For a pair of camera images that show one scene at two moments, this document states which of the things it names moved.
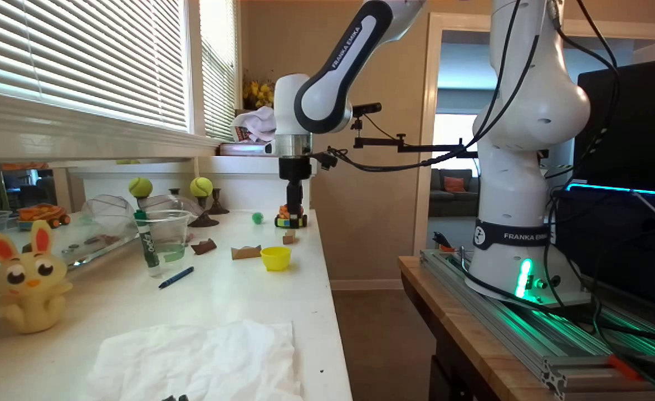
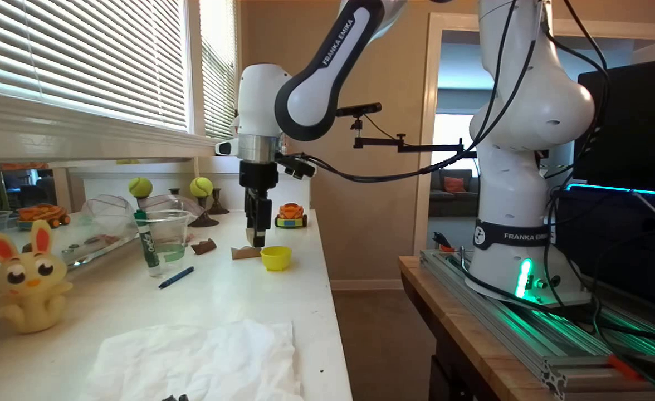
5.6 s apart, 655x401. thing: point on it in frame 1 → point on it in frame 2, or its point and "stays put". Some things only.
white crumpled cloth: x=209 y=362 stays put
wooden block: x=246 y=253 stays put
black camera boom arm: x=396 y=140 stays put
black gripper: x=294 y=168 → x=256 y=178
